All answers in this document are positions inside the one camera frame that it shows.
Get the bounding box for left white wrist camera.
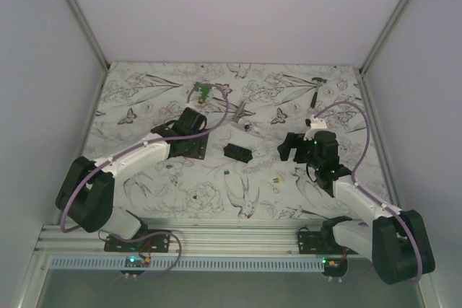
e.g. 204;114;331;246
186;103;201;113

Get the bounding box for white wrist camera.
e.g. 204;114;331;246
186;103;201;113
303;116;327;141

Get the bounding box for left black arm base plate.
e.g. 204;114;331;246
104;230;170;253

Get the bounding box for floral printed table mat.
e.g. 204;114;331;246
84;63;390;219

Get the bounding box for green circuit board connector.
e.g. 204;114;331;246
193;82;212;104

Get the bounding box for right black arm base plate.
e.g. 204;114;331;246
296;227;345;255

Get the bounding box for slotted grey cable duct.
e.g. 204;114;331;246
50;255;323;273

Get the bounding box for aluminium mounting rail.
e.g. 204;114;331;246
35;219;322;258

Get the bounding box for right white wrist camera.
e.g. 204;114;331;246
303;116;327;141

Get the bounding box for controller board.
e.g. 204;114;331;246
322;258;348;278
121;256;150;278

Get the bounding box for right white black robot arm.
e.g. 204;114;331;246
277;131;436;285

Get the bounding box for right controller board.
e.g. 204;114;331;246
322;258;348;278

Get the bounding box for small black hammer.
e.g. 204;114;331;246
310;77;327;109

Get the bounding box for left controller board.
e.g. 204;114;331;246
121;256;150;278

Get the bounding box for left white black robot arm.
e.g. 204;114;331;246
55;107;209;252

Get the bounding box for silver clip with blue knob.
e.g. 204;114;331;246
231;102;265;139

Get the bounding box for black fuse box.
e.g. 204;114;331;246
223;143;253;163

